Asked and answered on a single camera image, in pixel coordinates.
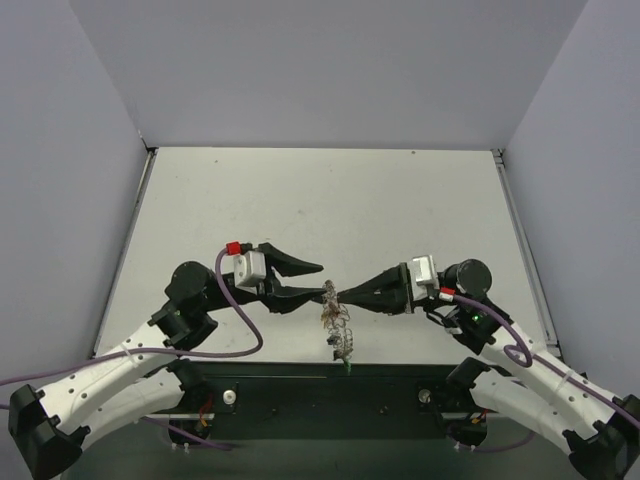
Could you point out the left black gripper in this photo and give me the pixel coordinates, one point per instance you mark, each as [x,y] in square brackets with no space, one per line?
[270,278]

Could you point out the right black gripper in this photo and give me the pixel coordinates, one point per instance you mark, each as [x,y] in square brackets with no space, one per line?
[405,291]

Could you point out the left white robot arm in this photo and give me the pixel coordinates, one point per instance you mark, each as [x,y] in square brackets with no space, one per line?
[149,370]

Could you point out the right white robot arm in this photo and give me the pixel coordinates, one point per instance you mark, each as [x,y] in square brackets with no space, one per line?
[508,372]

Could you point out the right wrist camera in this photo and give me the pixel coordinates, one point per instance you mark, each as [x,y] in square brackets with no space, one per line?
[424,281]

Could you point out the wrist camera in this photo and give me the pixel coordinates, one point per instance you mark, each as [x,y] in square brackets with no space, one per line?
[424,281]
[249,265]

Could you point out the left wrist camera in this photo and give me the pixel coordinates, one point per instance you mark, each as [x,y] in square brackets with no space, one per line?
[249,265]

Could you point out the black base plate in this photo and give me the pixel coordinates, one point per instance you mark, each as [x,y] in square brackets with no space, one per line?
[307,401]

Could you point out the aluminium frame rail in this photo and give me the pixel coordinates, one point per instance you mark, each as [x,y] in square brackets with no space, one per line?
[539,296]

